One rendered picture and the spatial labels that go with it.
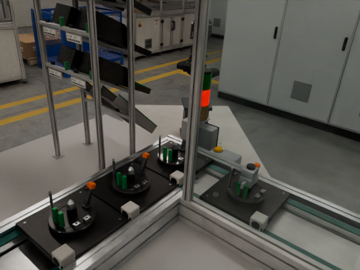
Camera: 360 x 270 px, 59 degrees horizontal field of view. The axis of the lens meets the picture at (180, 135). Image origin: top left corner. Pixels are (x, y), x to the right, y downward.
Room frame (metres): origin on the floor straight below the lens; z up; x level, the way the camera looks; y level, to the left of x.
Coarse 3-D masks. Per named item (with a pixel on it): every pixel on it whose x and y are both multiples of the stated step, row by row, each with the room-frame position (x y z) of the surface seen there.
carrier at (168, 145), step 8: (160, 136) 1.14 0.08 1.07; (160, 144) 1.14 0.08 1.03; (168, 144) 1.26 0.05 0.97; (176, 144) 1.13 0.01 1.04; (152, 152) 1.18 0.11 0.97; (160, 152) 1.14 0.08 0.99; (168, 152) 1.09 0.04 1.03; (176, 152) 1.12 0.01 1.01; (184, 152) 1.16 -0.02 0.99; (136, 160) 1.11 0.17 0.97; (152, 160) 1.11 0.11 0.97; (160, 160) 1.09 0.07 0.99; (168, 160) 1.09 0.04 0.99; (176, 160) 1.09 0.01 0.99; (184, 160) 1.10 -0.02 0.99; (152, 168) 1.05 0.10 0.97; (160, 168) 1.06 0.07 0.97; (168, 168) 1.06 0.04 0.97; (176, 168) 1.06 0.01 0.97; (168, 176) 1.01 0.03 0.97; (176, 176) 0.98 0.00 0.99
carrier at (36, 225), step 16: (48, 192) 0.75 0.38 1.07; (80, 192) 0.88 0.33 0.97; (48, 208) 0.79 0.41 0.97; (64, 208) 0.77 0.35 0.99; (80, 208) 0.77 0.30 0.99; (96, 208) 0.80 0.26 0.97; (112, 208) 0.81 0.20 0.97; (16, 224) 0.71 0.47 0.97; (32, 224) 0.71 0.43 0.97; (48, 224) 0.70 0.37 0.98; (64, 224) 0.70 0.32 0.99; (80, 224) 0.70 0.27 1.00; (96, 224) 0.73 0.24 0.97; (112, 224) 0.73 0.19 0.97; (32, 240) 0.66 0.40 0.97; (48, 240) 0.66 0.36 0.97; (64, 240) 0.66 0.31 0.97; (80, 240) 0.66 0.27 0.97; (96, 240) 0.67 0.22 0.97; (48, 256) 0.61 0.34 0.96; (64, 256) 0.59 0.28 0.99
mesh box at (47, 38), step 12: (48, 12) 5.23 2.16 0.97; (108, 12) 5.76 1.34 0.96; (120, 12) 5.98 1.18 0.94; (36, 36) 5.47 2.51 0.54; (48, 36) 5.26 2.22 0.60; (60, 36) 5.06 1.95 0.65; (84, 36) 5.34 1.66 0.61; (36, 48) 5.48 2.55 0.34; (48, 48) 5.28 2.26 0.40; (84, 48) 5.32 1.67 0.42; (108, 48) 5.74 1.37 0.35; (48, 60) 5.31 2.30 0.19; (120, 60) 5.95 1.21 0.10
